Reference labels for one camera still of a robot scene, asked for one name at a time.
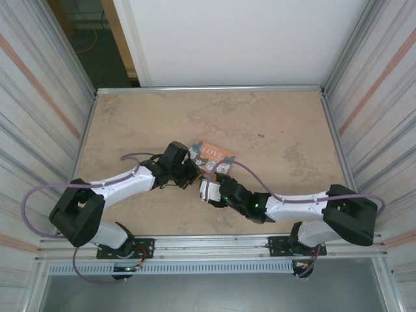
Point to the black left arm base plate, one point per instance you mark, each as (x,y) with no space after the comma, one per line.
(144,247)

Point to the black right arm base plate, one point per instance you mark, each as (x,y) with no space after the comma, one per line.
(279,246)

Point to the aluminium mounting rail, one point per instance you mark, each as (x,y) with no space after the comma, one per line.
(211,244)

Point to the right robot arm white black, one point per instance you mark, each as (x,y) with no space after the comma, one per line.
(299,206)

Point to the colourful LOVE picture book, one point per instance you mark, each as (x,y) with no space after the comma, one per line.
(213,155)

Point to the aluminium table edge bar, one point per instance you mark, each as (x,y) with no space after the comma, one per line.
(208,89)

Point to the wooden door frame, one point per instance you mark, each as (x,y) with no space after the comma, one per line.
(121,42)

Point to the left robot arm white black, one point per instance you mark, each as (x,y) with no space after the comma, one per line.
(120,183)

